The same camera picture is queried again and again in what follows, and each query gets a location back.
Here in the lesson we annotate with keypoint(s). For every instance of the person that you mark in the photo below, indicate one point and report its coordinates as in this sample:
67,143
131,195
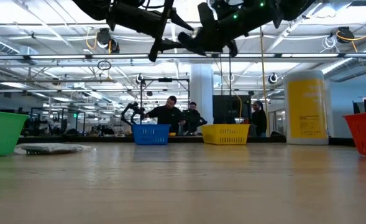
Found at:
168,116
193,119
258,119

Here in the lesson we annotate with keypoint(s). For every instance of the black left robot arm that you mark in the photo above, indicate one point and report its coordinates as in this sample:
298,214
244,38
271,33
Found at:
92,7

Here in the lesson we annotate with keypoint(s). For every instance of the yellow plastic basket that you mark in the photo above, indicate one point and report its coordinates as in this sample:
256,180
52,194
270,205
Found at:
225,134

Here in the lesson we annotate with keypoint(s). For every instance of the green plastic basket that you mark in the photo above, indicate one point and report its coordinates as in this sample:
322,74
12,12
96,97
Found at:
2,133

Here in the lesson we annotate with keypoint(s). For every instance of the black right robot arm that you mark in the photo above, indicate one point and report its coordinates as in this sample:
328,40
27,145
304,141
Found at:
294,7

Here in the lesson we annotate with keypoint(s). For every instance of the large dark screen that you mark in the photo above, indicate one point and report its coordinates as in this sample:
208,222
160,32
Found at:
229,109

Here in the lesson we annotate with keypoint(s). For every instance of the white wipes canister yellow label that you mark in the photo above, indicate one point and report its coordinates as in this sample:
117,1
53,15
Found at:
307,109

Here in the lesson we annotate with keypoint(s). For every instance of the red plastic basket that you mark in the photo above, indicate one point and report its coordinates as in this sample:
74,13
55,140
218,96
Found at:
364,133

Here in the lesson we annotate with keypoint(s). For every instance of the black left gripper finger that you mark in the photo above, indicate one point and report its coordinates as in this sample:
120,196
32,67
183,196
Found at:
169,44
178,20

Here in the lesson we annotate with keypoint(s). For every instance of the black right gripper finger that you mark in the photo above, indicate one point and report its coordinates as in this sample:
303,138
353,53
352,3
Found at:
207,17
191,42

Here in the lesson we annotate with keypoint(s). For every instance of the black background frame rig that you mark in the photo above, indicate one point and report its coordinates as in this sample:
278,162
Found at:
165,80

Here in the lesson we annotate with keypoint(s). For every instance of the white building column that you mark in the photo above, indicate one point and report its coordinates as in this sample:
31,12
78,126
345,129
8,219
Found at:
201,84

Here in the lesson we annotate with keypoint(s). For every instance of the blue plastic basket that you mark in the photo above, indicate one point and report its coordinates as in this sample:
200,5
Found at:
151,134

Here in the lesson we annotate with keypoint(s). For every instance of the black hairbrush in clear bag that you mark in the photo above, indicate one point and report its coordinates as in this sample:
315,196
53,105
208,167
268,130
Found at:
49,148

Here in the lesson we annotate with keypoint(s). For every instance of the black background robot arm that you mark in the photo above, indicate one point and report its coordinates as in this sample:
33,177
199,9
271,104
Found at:
134,109

